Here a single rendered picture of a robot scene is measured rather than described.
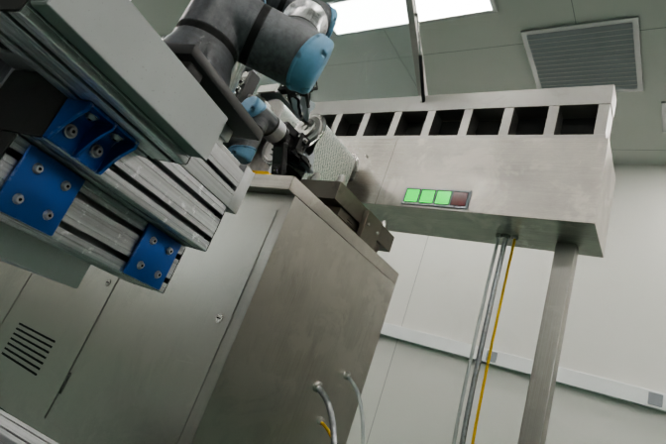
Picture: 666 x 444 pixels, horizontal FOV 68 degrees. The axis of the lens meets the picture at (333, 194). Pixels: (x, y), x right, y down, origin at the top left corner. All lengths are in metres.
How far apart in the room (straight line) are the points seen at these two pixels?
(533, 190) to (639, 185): 2.71
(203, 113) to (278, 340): 0.77
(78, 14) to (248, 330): 0.84
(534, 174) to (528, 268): 2.46
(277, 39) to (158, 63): 0.35
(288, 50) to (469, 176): 1.03
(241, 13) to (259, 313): 0.67
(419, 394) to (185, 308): 2.99
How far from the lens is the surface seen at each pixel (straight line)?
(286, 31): 0.92
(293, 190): 1.25
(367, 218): 1.60
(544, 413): 1.64
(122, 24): 0.57
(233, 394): 1.23
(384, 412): 4.20
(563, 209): 1.65
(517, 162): 1.77
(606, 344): 3.91
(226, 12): 0.91
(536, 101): 1.91
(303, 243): 1.29
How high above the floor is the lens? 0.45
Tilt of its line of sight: 21 degrees up
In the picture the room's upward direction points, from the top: 21 degrees clockwise
